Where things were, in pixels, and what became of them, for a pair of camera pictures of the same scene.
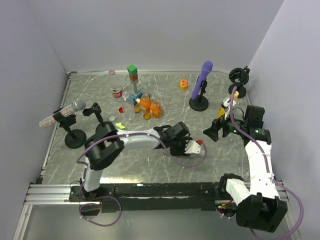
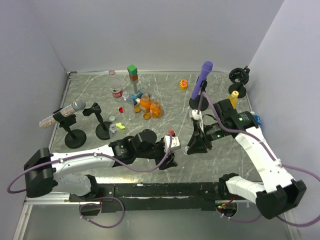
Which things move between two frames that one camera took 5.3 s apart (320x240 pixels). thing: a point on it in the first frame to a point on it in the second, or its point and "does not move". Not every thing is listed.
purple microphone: (204, 73) does not move
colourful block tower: (133, 78) does not move
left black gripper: (181, 153) to (169, 162)
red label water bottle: (115, 85) does not move
